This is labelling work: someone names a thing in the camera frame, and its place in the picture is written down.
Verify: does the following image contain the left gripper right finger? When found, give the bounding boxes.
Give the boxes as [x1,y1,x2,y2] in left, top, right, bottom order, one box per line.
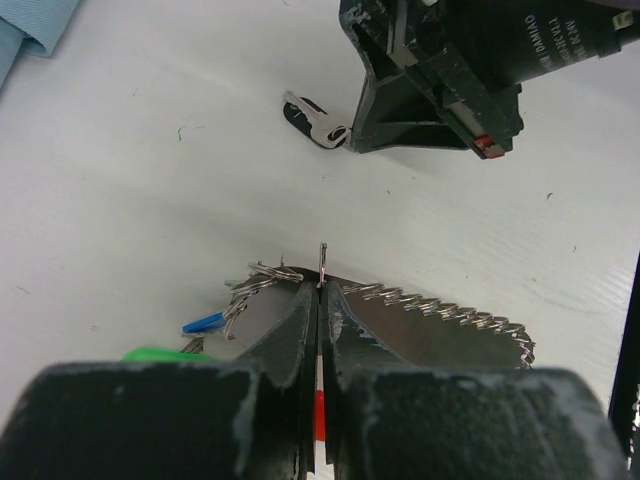
[322,281,630,479]

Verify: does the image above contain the red handled metal keyring holder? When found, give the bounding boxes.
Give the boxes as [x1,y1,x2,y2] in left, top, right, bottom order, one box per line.
[223,262,534,466]

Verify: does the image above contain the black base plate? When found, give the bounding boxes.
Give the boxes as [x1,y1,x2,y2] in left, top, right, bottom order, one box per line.
[608,265,639,455]

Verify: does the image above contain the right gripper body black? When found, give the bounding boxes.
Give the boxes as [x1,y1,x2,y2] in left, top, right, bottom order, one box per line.
[339,1,639,159]

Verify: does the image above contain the key with black tag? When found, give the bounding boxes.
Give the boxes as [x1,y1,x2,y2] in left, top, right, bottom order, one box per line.
[282,90,351,150]

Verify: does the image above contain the light blue folded cloth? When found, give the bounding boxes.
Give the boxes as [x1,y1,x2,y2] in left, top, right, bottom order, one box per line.
[0,0,79,86]

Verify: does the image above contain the bunch of tagged keys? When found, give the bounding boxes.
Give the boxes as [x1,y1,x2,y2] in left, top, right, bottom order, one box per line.
[122,279,251,364]

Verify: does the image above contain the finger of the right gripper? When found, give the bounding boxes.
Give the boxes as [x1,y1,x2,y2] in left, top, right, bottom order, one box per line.
[348,69,475,153]

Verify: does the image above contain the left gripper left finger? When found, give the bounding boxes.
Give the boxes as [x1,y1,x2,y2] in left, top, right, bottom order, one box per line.
[1,282,319,479]

